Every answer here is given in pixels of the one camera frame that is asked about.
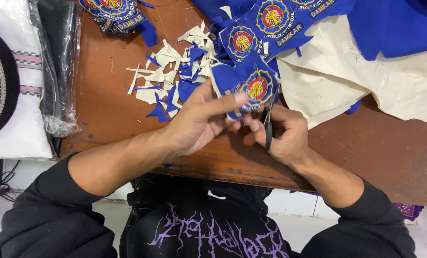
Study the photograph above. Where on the white cloth with striped bands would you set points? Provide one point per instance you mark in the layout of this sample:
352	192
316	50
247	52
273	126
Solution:
23	118

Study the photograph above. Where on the clear plastic bag black garment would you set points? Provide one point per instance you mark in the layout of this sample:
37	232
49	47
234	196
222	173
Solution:
61	46

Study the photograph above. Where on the blue fabric sheet with emblems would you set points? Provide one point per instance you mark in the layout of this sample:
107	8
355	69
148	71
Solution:
396	21

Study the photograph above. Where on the purple patterned mat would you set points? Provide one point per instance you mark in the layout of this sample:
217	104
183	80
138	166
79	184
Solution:
408	210

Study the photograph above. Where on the heap of cream blue scraps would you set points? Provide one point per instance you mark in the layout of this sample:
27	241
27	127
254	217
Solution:
166	75

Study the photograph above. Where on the person's black printed sweatshirt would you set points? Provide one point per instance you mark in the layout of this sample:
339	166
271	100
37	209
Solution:
206	229

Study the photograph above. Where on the person's right hand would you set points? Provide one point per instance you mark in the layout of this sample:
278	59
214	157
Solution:
288	139

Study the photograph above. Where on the cream backing fabric sheet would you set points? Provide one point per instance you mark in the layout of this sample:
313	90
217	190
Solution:
342	79

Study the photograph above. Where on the blue fabric scrap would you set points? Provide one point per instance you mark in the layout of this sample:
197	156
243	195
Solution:
353	107

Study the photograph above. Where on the pile of cut emblem patches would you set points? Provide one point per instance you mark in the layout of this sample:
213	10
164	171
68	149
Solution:
116	14

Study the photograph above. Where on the person's left hand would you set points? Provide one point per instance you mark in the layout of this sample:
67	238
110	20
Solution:
190	122

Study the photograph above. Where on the blue embroidered emblem patch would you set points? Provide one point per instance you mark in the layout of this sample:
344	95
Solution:
235	75

